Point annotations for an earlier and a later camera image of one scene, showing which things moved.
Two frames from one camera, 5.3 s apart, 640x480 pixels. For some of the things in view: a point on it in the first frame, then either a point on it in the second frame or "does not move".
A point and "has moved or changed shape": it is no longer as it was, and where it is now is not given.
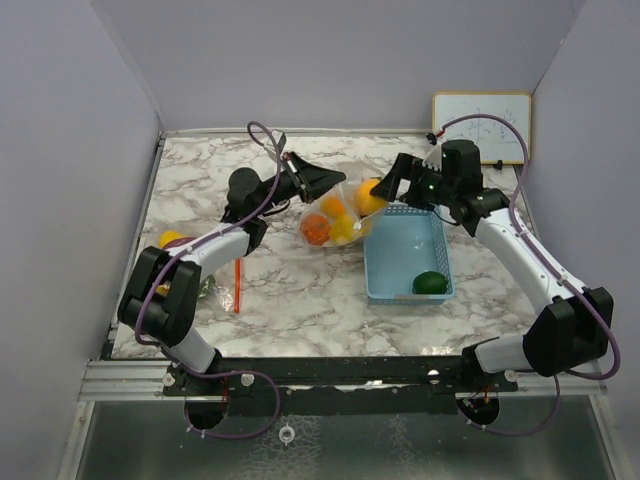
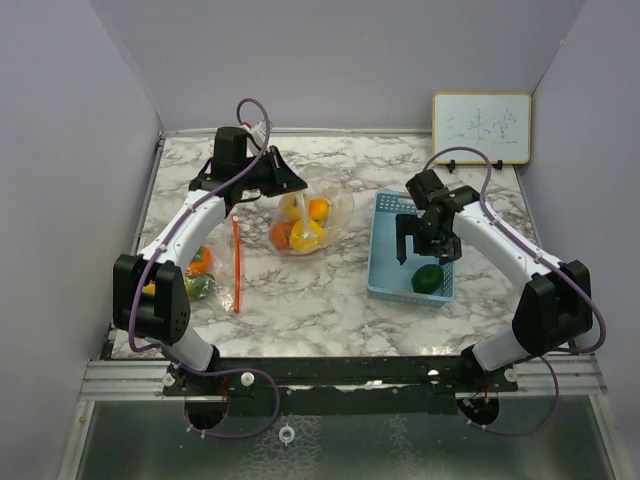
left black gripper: x=312 y=179 -> x=283 y=178
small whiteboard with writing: x=496 y=139 does not move
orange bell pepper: x=332 y=206 -> x=318 y=209
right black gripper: x=406 y=167 -> x=449 y=249
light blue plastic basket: x=400 y=243 does not move
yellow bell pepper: x=341 y=229 -> x=305 y=235
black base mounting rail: x=336 y=385 does not move
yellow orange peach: x=367 y=203 -> x=289 y=206
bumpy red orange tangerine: x=316 y=228 -> x=279 y=234
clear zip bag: x=346 y=212 has moved or changed shape
